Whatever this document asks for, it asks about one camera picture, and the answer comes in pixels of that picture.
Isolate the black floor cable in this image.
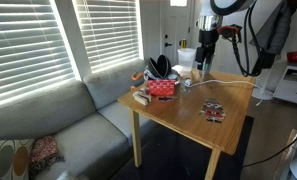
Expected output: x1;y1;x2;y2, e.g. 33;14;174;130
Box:
242;124;297;168

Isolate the white cabinet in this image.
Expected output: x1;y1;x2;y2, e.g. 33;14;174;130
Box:
273;63;297;108

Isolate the dark rug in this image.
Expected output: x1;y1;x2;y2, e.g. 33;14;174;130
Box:
110;114;256;180

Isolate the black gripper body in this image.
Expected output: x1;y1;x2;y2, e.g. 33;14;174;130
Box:
198;29;220;53

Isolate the red object on cabinet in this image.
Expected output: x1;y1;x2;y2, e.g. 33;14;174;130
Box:
286;50;297;64

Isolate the wooden table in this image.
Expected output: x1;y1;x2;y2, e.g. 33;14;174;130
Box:
117;68;257;180

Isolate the white charger plug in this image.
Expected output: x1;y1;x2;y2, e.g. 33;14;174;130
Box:
183;77;193;88

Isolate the grey sofa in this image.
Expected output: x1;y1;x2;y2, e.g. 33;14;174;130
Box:
0;58;162;180

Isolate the red patterned cloth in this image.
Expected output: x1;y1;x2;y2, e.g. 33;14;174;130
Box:
28;135;66;178

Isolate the white fan stand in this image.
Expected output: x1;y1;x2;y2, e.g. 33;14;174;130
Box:
251;63;275;101

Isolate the white door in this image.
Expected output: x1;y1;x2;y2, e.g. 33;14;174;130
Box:
161;0;202;66

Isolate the red woven basket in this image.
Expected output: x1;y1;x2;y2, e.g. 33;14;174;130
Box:
147;78;177;97

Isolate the orange curved handle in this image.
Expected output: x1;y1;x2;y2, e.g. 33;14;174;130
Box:
130;71;145;92

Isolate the colourful patterned cushion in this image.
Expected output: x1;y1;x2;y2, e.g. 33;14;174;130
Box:
0;138;36;180

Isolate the light wooden block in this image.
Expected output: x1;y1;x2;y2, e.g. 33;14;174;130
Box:
132;87;153;106

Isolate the wide white window blind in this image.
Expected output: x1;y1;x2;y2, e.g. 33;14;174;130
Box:
0;0;76;111

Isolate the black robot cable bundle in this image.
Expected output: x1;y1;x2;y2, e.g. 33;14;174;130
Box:
232;0;276;78

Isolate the narrow white window blind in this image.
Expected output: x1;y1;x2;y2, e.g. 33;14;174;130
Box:
72;0;144;74

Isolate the white charger cable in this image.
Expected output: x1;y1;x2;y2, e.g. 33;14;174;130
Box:
182;79;266;107

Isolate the translucent plastic container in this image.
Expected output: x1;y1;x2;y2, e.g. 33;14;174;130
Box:
177;47;197;73

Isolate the grey hanging jacket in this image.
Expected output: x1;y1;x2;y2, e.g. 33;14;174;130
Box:
249;0;294;56

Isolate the red black cable clamp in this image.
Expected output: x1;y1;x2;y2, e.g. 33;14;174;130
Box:
217;23;243;43

